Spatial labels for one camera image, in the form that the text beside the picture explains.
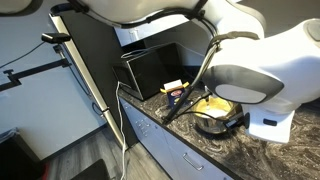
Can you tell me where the glass pot lid black knob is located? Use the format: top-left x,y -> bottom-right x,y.
193,93 -> 238,120

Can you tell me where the pale blue base cabinet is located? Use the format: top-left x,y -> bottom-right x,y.
119,96 -> 244,180

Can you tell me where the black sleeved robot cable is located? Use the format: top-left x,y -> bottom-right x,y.
161,30 -> 261,126

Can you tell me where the black external camera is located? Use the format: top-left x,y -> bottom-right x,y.
41,32 -> 72,44

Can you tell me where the thin white cable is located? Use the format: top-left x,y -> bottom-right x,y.
120,41 -> 204,60

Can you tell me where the black bin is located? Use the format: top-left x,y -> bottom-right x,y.
0,128 -> 44,180

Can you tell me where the blue pasta box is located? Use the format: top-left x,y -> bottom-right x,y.
159,79 -> 190,109

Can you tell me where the silver cabinet handle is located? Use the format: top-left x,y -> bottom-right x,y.
139,128 -> 152,138
182,152 -> 205,172
134,118 -> 151,129

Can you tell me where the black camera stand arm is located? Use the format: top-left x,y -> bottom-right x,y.
0,44 -> 73,93

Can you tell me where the white hanging cable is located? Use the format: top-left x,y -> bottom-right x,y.
114,80 -> 128,180

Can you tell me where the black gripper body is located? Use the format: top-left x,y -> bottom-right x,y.
223,112 -> 251,132

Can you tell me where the black steel refrigerator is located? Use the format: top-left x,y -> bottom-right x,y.
49,2 -> 139,149

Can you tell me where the thin black camera cable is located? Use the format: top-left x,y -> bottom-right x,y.
0,41 -> 46,69

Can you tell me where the black steel microwave oven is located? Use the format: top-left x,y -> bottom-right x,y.
112,41 -> 184,102

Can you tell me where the steel saucepan with black handle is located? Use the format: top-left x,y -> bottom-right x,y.
192,94 -> 244,135

